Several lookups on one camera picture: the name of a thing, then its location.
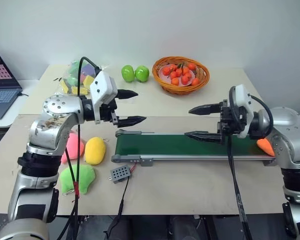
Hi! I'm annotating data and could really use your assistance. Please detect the green conveyor belt grey frame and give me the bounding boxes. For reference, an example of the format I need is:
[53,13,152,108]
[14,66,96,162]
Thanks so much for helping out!
[111,129,278,168]

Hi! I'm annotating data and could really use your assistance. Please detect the yellow foam block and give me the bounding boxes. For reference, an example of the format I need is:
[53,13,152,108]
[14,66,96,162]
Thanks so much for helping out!
[82,74,95,87]
[60,79,71,94]

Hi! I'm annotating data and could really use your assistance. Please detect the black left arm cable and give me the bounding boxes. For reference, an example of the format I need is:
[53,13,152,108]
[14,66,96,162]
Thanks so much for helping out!
[56,56,101,240]

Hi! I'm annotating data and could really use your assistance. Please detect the pink plush toy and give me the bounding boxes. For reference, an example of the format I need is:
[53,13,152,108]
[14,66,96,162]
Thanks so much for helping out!
[60,132,86,165]

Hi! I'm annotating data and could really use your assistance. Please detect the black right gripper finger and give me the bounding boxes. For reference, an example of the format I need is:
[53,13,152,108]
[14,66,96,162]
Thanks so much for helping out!
[184,130,226,146]
[188,101,222,116]

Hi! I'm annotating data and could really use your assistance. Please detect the black controller power cable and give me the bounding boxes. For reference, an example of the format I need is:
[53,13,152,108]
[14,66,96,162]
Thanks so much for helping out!
[103,177,131,240]

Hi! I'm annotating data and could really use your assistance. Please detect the clear plastic toy bag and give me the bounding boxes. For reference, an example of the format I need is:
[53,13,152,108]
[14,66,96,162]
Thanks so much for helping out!
[59,59,111,97]

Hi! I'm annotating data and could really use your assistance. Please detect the yellow mango plush toy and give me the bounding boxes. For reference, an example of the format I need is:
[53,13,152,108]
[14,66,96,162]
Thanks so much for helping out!
[84,136,107,166]

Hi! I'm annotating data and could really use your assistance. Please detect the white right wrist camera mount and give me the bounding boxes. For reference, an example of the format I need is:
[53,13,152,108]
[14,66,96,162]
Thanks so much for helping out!
[233,84,256,139]

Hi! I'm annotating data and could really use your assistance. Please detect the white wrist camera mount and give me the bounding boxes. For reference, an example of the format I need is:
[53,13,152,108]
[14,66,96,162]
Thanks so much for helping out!
[233,84,256,139]
[89,71,119,125]

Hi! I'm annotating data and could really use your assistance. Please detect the grey perforated controller box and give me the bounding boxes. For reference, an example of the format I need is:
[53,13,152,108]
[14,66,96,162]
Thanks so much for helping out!
[107,164,133,185]

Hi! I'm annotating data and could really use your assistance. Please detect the green plush toy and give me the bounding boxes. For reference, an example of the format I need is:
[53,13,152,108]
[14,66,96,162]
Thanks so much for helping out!
[59,163,97,196]

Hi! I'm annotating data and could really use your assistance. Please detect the purple foam block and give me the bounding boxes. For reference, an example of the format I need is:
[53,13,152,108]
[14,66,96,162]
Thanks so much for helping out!
[80,64,97,77]

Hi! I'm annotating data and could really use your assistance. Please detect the orange wicker basket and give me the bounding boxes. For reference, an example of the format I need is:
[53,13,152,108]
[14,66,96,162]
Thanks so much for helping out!
[151,56,211,96]

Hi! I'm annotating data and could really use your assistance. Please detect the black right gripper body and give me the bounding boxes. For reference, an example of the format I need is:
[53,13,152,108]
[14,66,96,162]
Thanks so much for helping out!
[216,99,241,138]

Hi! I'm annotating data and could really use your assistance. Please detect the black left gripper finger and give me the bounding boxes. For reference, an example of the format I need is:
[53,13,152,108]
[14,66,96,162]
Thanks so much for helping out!
[117,115,148,128]
[115,88,139,101]

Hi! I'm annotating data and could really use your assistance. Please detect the orange carrot plush toy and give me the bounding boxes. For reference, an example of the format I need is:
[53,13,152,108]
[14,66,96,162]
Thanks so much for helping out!
[256,138,276,158]

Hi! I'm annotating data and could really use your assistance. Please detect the open dark laptop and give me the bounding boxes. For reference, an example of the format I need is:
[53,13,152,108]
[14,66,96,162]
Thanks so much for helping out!
[0,46,24,121]

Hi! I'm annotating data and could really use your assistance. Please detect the small orange fruits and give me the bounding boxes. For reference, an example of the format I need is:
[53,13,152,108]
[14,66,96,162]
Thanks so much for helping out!
[158,63,198,87]

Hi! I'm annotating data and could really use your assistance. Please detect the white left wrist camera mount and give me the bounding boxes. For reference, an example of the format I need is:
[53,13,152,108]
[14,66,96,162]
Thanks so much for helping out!
[89,71,119,125]

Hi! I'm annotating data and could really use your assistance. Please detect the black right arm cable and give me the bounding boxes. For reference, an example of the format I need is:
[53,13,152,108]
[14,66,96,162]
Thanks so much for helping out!
[228,86,275,240]

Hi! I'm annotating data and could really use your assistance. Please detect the green toy apple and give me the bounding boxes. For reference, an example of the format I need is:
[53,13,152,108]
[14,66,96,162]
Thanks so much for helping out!
[121,64,137,83]
[134,65,150,83]

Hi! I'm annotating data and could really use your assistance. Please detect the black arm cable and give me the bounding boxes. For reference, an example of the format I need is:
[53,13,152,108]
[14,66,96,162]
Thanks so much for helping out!
[56,56,101,240]
[228,86,275,240]

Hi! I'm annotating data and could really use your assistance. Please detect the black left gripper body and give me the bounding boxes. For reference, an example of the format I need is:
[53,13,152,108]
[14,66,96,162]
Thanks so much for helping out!
[98,97,120,125]

